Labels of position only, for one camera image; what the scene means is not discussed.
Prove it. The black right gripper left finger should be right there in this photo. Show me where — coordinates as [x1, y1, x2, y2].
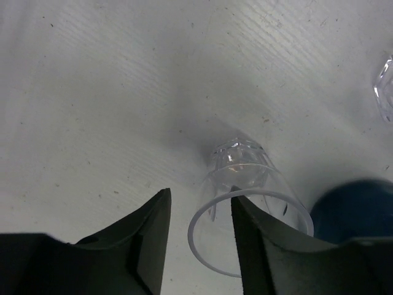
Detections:
[1, 188, 171, 294]

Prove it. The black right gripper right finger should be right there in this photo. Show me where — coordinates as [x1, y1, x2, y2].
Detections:
[231, 195, 392, 294]

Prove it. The dark blue mug front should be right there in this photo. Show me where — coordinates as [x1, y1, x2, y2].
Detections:
[311, 179, 392, 244]

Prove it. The clear glass cup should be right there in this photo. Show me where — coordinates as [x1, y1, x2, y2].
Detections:
[187, 138, 314, 278]

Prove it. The clear plastic cup front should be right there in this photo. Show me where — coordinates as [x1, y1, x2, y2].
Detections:
[373, 54, 392, 124]

